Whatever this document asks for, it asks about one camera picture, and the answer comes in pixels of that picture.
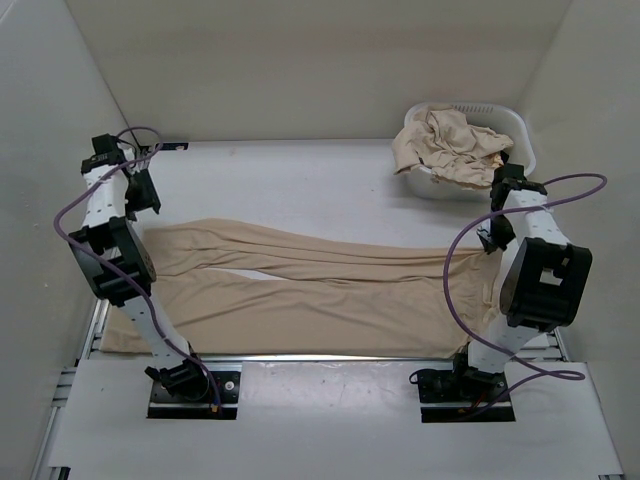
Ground beige trousers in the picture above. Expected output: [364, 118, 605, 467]
[99, 217, 506, 359]

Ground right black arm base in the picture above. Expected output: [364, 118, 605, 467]
[409, 351, 516, 423]

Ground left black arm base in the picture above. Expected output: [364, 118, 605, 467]
[145, 360, 241, 420]

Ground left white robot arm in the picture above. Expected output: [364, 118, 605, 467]
[60, 134, 220, 406]

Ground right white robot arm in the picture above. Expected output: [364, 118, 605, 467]
[449, 164, 593, 400]

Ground black corner label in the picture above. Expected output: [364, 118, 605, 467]
[160, 142, 189, 151]

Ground beige clothes pile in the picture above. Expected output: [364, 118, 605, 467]
[391, 104, 514, 190]

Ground right aluminium rail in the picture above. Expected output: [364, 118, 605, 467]
[502, 192, 569, 361]

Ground front aluminium rail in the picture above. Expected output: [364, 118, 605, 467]
[203, 354, 452, 365]

